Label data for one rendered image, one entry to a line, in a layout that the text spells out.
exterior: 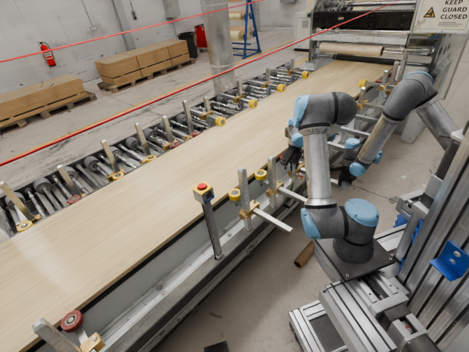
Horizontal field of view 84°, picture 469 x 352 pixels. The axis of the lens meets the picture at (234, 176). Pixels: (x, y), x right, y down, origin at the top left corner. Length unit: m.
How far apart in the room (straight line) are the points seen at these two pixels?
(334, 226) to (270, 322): 1.27
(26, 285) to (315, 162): 1.45
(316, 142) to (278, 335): 1.47
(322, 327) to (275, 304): 0.42
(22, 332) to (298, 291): 1.67
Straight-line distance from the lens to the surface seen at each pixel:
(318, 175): 0.99
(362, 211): 1.03
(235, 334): 2.13
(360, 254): 1.14
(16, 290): 1.71
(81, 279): 1.54
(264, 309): 2.18
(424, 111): 1.40
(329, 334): 1.92
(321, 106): 1.01
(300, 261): 2.30
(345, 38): 3.98
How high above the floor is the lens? 1.97
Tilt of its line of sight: 37 degrees down
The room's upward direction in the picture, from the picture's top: 8 degrees counter-clockwise
